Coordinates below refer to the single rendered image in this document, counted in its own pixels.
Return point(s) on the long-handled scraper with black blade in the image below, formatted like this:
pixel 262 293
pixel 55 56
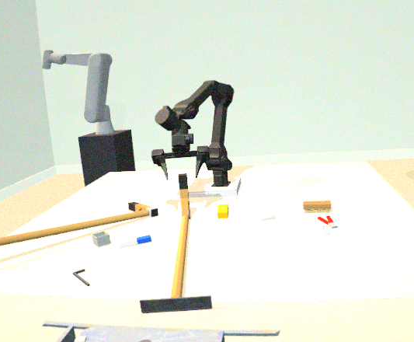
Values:
pixel 177 303

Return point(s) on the red-handled pliers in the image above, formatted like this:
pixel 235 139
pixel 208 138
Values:
pixel 330 222

